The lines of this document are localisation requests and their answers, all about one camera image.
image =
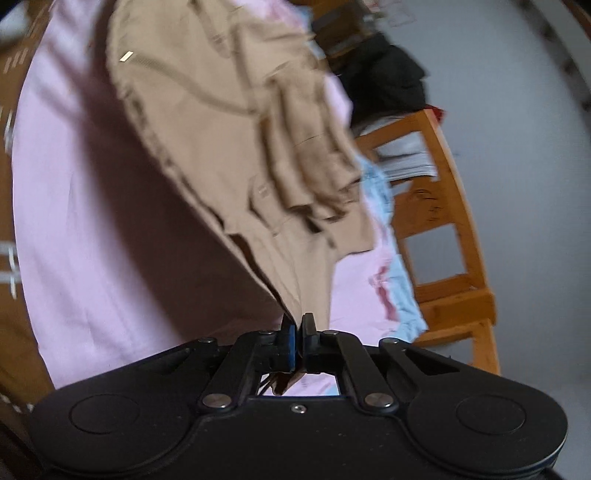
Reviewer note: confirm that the red paper item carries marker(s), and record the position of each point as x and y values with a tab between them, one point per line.
436	113

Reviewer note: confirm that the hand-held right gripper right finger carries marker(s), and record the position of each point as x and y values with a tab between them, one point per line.
308	341

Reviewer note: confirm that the grey white hanging cloth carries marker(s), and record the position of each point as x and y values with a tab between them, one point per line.
406	157

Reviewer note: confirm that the pink bed sheet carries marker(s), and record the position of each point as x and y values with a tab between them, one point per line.
92	230

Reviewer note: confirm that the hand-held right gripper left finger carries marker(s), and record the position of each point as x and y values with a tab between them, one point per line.
290	345

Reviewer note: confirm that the black clothes pile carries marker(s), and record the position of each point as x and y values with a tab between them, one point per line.
383	78

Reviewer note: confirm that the light blue cloth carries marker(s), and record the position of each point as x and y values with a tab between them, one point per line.
383	194

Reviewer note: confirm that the wooden bed frame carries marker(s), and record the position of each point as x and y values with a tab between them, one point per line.
457	217

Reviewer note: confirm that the brown printed blanket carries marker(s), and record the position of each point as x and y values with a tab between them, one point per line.
14	161

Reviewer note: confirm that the tan hooded zip jacket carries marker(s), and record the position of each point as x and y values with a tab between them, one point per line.
221	120

